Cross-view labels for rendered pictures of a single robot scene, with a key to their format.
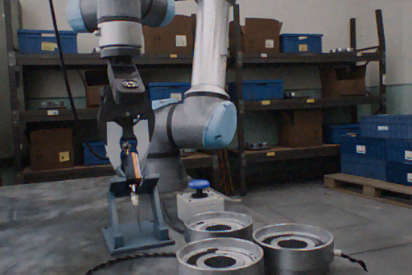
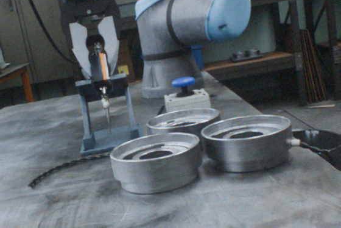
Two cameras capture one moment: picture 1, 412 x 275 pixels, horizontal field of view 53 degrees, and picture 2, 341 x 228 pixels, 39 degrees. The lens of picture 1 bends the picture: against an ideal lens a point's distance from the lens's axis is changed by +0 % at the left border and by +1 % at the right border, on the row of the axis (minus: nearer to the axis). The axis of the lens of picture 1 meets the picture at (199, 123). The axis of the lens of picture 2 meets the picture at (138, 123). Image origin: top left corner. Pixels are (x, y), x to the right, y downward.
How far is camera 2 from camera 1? 19 cm
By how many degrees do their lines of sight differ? 22
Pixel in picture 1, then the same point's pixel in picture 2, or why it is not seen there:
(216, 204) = (200, 102)
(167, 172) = (175, 74)
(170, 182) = not seen: hidden behind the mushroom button
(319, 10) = not seen: outside the picture
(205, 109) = not seen: outside the picture
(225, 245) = (173, 141)
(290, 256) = (229, 147)
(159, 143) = (163, 42)
